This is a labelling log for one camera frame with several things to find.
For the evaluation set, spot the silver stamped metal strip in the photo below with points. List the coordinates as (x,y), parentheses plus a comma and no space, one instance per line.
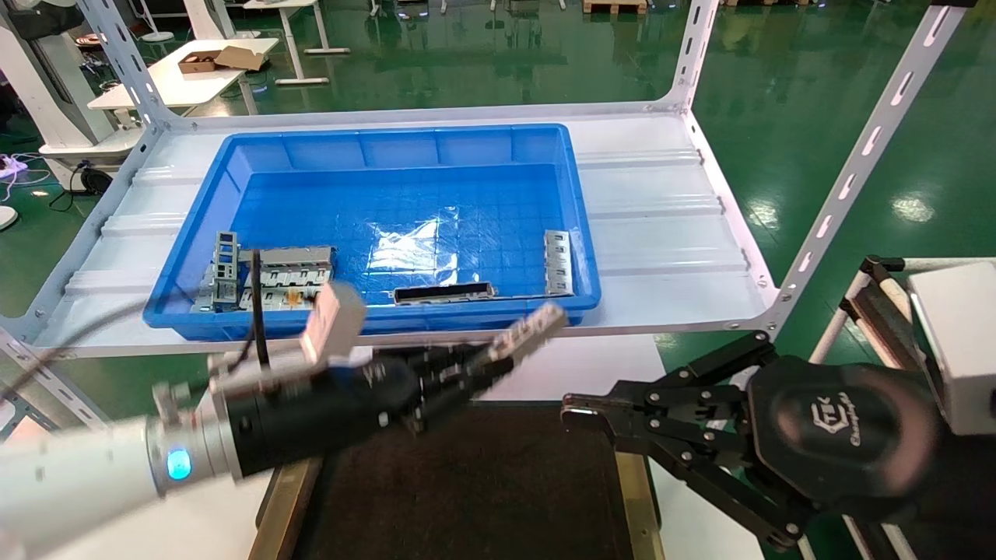
(557,264)

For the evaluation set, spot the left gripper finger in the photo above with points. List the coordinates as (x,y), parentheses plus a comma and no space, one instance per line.
(451,356)
(459,386)

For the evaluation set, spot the grey upright metal bracket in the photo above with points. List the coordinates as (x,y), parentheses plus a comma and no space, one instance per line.
(226,292)

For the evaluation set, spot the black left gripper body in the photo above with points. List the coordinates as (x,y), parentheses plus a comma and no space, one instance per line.
(327,416)

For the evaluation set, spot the black long metal part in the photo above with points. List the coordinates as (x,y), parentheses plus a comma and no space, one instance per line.
(443,293)

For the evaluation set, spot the clear plastic film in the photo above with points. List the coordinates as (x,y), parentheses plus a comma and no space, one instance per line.
(405,249)

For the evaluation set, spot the small grey metal part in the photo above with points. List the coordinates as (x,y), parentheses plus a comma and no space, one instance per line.
(206,295)

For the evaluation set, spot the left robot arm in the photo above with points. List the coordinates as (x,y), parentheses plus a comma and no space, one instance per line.
(78,474)

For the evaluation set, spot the blue plastic bin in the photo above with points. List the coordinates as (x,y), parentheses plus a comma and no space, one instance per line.
(389,148)

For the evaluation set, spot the white floor stand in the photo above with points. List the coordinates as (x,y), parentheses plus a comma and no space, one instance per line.
(158,36)

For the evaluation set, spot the wooden pallet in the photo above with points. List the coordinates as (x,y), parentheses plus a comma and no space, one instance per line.
(615,6)

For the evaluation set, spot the black round floor device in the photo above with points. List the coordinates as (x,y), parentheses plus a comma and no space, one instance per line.
(97,180)

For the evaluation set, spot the silver perforated metal part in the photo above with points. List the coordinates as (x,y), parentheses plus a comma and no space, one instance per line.
(529,330)

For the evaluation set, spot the open cardboard box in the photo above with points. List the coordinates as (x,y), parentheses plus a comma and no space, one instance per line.
(237,58)

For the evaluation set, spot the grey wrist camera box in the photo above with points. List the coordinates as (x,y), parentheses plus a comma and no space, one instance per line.
(961,342)
(334,319)

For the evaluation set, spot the white machine column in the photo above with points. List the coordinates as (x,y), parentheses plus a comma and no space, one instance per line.
(47,85)

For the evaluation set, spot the white desk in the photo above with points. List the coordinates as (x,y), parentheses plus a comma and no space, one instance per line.
(289,47)

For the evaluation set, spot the conveyor with tubular frame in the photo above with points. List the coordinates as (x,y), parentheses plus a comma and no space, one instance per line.
(883,319)

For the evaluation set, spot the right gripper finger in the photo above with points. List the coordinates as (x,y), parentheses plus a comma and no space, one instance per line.
(731,474)
(661,400)

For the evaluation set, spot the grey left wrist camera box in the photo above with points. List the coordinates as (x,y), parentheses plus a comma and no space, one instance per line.
(334,319)

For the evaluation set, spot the white slotted metal rack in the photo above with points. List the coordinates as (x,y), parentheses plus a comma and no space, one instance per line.
(856,167)

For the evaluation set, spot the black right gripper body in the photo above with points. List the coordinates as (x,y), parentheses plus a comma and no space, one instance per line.
(844,435)

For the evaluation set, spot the silver stamped metal plate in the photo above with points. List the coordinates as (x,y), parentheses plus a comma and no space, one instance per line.
(299,278)
(280,299)

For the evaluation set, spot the long grey metal part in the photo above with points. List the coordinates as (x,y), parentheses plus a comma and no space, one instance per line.
(296,257)

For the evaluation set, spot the white work table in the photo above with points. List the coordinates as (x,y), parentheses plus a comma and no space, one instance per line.
(179,85)

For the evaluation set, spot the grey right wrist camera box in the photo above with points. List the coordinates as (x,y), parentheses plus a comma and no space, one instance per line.
(961,342)

